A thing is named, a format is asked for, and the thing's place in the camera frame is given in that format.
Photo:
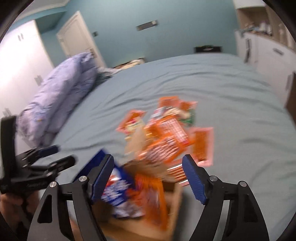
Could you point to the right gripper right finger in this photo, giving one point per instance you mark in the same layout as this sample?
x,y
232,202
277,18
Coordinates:
x,y
196,176

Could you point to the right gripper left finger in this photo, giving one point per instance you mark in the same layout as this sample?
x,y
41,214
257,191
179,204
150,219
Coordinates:
x,y
99,177

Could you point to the blue white snack bag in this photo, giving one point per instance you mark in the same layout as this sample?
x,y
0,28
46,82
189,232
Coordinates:
x,y
120,193

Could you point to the orange snack packet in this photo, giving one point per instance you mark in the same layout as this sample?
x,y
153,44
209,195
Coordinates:
x,y
152,198

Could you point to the left hand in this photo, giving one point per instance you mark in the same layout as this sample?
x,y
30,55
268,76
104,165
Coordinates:
x,y
11,203

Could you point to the clear bread bag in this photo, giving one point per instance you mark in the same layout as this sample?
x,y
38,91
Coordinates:
x,y
137,142

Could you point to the green white snack packet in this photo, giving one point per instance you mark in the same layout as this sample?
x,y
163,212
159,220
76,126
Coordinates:
x,y
187,117

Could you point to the cardboard box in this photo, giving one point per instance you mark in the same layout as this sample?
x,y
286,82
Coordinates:
x,y
138,228

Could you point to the light blue bed sheet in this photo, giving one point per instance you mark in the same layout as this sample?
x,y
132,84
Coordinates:
x,y
80,106

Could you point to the purple floral duvet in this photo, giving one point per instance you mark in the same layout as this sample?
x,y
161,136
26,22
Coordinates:
x,y
34,119

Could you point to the white wardrobe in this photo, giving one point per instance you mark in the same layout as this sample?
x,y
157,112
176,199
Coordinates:
x,y
25,63

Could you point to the white door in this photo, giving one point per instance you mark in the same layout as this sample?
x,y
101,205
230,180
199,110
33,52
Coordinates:
x,y
75,38

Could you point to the black bag on floor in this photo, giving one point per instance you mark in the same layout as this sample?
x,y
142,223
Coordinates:
x,y
208,49

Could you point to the white cabinet unit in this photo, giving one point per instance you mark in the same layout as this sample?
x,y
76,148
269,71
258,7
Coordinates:
x,y
264,42

